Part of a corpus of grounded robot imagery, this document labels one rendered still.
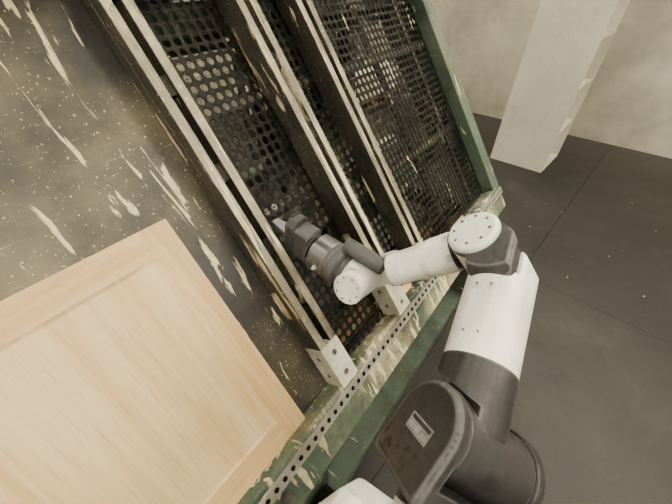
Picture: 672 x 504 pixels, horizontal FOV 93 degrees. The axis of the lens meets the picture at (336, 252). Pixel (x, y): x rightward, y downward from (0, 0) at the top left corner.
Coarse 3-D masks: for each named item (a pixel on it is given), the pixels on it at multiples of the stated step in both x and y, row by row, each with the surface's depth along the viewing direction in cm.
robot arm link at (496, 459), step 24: (456, 360) 38; (480, 360) 37; (456, 384) 36; (480, 384) 35; (504, 384) 35; (480, 408) 34; (504, 408) 34; (480, 432) 32; (504, 432) 34; (480, 456) 32; (504, 456) 33; (528, 456) 36; (456, 480) 32; (480, 480) 32; (504, 480) 33; (528, 480) 34
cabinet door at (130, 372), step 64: (128, 256) 58; (0, 320) 47; (64, 320) 52; (128, 320) 58; (192, 320) 65; (0, 384) 47; (64, 384) 51; (128, 384) 57; (192, 384) 63; (256, 384) 71; (0, 448) 46; (64, 448) 50; (128, 448) 56; (192, 448) 62; (256, 448) 70
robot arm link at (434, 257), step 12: (432, 240) 56; (444, 240) 54; (408, 252) 58; (420, 252) 57; (432, 252) 55; (444, 252) 53; (396, 264) 59; (408, 264) 58; (420, 264) 56; (432, 264) 55; (444, 264) 54; (456, 264) 54; (408, 276) 59; (420, 276) 58; (432, 276) 58
